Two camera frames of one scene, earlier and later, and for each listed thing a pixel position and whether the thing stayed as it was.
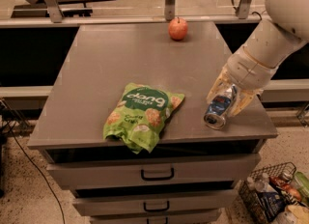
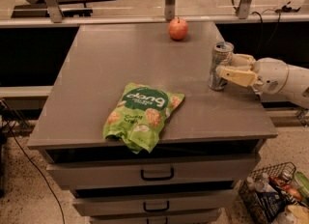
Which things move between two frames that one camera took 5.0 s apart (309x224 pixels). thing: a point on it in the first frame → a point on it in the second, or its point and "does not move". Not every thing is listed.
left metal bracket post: [50, 1] does not move
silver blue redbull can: [219, 107] → [221, 55]
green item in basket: [302, 182] does not move
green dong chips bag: [139, 116] does not move
